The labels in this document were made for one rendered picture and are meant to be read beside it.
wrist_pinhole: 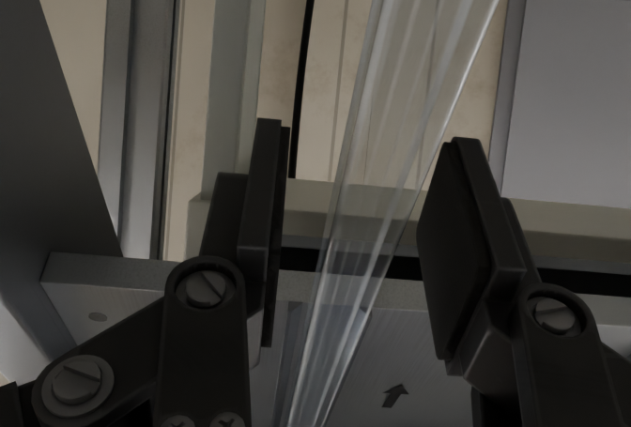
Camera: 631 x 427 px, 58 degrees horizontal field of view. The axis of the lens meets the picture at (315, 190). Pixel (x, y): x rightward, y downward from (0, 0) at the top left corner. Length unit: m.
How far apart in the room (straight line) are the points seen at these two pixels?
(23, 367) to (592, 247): 0.51
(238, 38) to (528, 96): 2.32
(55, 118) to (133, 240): 0.24
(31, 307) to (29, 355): 0.02
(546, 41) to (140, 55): 2.51
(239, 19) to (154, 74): 0.16
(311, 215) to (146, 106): 0.20
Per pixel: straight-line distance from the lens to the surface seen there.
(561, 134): 2.81
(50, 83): 0.17
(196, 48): 2.89
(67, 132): 0.18
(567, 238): 0.59
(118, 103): 0.40
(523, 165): 2.77
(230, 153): 0.53
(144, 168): 0.40
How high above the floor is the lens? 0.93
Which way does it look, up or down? 6 degrees up
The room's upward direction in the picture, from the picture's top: 175 degrees counter-clockwise
